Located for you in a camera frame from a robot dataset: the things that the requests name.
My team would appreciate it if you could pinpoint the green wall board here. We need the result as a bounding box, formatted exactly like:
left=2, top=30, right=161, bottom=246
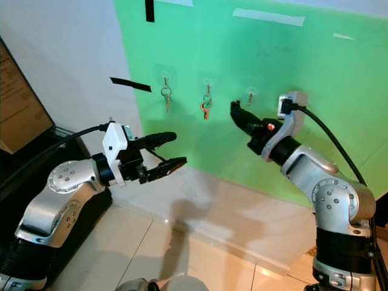
left=113, top=0, right=388, bottom=210

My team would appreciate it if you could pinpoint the long white tape strip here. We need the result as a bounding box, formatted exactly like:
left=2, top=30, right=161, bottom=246
left=232, top=8, right=306, bottom=27

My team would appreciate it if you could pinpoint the grey robot foot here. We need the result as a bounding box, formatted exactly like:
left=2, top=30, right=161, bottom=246
left=115, top=278, right=150, bottom=291

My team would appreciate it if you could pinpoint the black cabinet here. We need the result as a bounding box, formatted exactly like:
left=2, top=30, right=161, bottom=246
left=0, top=126, right=113, bottom=291

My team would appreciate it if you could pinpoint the black tape strip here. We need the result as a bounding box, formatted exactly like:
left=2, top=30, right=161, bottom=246
left=110, top=77, right=152, bottom=93
left=145, top=0, right=155, bottom=23

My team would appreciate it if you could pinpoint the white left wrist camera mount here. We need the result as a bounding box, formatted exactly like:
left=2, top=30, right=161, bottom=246
left=101, top=121, right=136, bottom=184

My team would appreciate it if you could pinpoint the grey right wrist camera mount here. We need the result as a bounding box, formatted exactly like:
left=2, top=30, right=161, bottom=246
left=261, top=90, right=309, bottom=162

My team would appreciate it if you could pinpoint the orange and silver key bunch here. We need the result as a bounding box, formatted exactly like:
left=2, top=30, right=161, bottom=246
left=199, top=93, right=213, bottom=121

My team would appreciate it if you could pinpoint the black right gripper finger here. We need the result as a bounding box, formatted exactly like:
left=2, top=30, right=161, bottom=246
left=233, top=112, right=257, bottom=135
left=230, top=100, right=263, bottom=129

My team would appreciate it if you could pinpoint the brown cardboard box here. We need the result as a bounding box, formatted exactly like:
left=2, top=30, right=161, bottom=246
left=0, top=39, right=55, bottom=138

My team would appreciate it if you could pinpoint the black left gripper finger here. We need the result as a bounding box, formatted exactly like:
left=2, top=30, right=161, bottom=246
left=144, top=156, right=188, bottom=184
left=135, top=131, right=178, bottom=151

